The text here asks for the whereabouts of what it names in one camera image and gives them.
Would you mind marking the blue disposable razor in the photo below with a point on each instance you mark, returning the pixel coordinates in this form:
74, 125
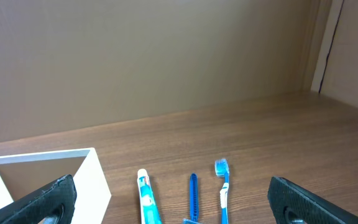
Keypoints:
194, 211

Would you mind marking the white cardboard box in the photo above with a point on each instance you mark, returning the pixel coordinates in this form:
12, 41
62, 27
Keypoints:
25, 173

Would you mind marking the blue white toothbrush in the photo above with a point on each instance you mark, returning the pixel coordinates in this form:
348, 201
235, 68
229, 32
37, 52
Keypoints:
222, 170

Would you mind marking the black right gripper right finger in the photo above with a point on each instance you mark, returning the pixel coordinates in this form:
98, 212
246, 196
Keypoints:
291, 203

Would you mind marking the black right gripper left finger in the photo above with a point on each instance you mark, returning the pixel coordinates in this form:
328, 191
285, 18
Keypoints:
52, 203

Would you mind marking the teal toothpaste tube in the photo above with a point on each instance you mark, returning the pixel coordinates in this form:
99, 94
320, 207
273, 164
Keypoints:
148, 207

